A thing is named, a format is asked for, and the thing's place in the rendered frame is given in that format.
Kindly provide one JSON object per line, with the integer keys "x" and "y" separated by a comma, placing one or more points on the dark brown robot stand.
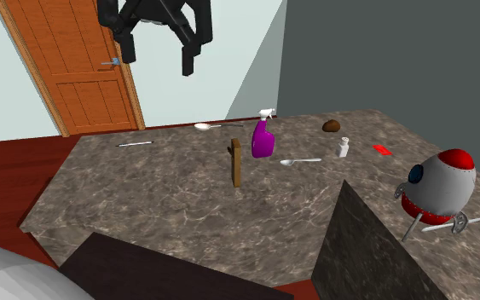
{"x": 156, "y": 274}

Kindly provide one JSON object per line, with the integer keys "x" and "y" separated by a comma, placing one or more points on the thin silver pen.
{"x": 135, "y": 143}

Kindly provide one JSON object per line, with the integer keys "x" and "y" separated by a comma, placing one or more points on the orange wooden door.
{"x": 77, "y": 62}

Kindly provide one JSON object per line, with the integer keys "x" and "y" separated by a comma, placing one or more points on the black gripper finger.
{"x": 126, "y": 45}
{"x": 190, "y": 58}

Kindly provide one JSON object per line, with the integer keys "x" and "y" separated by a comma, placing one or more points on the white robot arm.
{"x": 11, "y": 274}

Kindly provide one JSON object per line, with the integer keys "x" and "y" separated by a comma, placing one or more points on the silver spoon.
{"x": 290, "y": 162}

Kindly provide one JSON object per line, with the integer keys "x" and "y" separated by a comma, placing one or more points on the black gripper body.
{"x": 148, "y": 9}

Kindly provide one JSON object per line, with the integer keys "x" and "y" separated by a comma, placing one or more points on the purple spray bottle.
{"x": 262, "y": 143}

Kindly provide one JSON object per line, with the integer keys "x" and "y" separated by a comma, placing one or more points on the brown potato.
{"x": 331, "y": 126}

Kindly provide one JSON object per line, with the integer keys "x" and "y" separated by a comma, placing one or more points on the grey and red rocket toy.
{"x": 441, "y": 187}

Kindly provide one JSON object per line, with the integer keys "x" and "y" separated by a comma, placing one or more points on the small white shaker bottle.
{"x": 342, "y": 148}

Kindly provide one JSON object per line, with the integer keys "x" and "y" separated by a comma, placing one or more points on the dark marbled block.
{"x": 364, "y": 257}

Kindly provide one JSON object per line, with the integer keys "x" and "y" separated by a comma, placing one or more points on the flat red card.
{"x": 382, "y": 150}

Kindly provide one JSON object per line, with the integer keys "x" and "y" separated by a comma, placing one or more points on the upright brown wooden block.
{"x": 236, "y": 166}

